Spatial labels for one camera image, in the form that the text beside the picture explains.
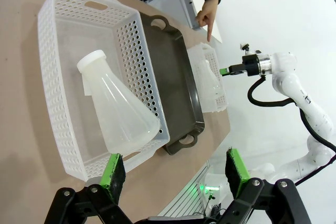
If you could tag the dark brown plastic tray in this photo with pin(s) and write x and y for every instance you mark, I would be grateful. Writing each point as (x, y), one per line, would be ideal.
(170, 77)

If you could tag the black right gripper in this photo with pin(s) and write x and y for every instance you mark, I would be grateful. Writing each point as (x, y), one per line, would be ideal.
(250, 65)

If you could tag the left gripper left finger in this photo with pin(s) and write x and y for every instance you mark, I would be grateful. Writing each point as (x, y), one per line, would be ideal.
(113, 179)

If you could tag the person's left hand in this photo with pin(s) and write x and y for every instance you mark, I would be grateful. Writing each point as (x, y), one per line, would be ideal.
(208, 16)

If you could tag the aluminium profile frame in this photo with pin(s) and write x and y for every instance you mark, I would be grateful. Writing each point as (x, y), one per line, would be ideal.
(183, 203)

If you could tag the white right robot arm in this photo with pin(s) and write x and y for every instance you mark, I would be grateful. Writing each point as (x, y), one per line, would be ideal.
(309, 108)

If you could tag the white perforated plastic basket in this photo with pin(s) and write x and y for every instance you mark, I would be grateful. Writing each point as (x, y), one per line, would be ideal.
(195, 56)
(126, 37)

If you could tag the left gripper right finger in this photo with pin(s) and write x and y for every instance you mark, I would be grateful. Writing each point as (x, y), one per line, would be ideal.
(237, 171)

